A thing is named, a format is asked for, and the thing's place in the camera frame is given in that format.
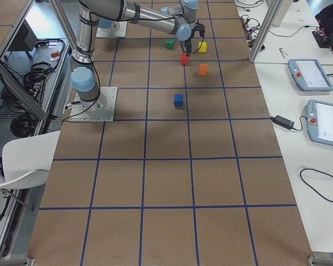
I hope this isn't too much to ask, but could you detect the allen key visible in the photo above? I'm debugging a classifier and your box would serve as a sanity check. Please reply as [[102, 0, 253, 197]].
[[279, 48, 287, 59]]

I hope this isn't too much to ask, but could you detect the aluminium frame post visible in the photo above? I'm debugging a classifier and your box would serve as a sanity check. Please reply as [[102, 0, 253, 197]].
[[249, 0, 288, 63]]

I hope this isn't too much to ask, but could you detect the red wooden block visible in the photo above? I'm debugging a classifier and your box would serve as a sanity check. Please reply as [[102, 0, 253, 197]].
[[180, 53, 189, 66]]

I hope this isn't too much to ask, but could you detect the yellow wooden block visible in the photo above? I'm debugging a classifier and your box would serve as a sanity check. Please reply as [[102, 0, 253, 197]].
[[197, 41, 207, 53]]

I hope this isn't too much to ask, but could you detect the far teach pendant tablet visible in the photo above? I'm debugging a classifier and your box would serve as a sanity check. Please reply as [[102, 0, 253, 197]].
[[288, 59, 333, 91]]

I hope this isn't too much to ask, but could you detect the black power adapter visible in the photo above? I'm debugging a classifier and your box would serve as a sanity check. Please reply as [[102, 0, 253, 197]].
[[270, 115, 294, 130]]

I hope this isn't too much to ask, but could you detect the orange snack packet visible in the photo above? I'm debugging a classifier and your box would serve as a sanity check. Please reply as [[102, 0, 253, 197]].
[[51, 51, 60, 61]]

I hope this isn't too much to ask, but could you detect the black loose table cable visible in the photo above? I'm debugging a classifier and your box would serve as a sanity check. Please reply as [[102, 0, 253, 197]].
[[299, 167, 333, 203]]

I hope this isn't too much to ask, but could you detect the teach pendant tablet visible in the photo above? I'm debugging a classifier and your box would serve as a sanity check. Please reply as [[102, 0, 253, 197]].
[[306, 100, 333, 146], [288, 59, 333, 91]]

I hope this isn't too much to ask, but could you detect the green wooden block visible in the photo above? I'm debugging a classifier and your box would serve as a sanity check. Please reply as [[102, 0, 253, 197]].
[[165, 39, 175, 50]]

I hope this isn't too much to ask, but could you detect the blue wooden block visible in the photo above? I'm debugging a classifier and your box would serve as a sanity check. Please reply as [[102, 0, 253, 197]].
[[174, 94, 184, 108]]

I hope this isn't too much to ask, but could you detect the orange wooden block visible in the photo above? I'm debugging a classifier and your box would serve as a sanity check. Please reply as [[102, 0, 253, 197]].
[[199, 64, 208, 76]]

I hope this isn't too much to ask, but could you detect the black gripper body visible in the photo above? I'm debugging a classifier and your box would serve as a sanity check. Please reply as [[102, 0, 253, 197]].
[[181, 33, 194, 49]]

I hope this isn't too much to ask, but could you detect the white chair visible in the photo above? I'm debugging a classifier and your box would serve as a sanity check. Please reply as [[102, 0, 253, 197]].
[[0, 131, 60, 190]]

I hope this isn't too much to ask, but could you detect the near teach pendant tablet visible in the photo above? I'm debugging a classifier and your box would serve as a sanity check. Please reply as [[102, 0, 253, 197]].
[[306, 100, 333, 146]]

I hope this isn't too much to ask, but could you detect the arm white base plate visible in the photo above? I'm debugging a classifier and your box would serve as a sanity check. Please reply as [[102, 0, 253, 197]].
[[96, 22, 127, 38], [69, 86, 118, 122]]

